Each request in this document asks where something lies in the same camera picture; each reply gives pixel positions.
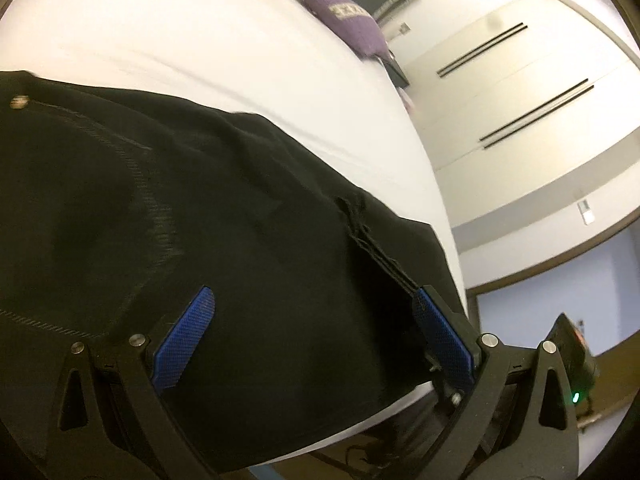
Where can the black device with green led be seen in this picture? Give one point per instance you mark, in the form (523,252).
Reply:
(580,364)

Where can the black denim pants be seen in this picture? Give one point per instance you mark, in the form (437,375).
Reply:
(117,205)

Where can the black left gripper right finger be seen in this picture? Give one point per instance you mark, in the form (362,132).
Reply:
(540,440)

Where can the purple cushion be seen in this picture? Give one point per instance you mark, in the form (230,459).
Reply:
(352,24)

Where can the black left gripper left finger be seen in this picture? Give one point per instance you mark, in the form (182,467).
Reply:
(108,419)

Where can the white wardrobe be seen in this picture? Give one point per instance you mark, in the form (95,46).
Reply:
(524,106)

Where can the white wall switch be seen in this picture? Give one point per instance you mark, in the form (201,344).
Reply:
(586,212)

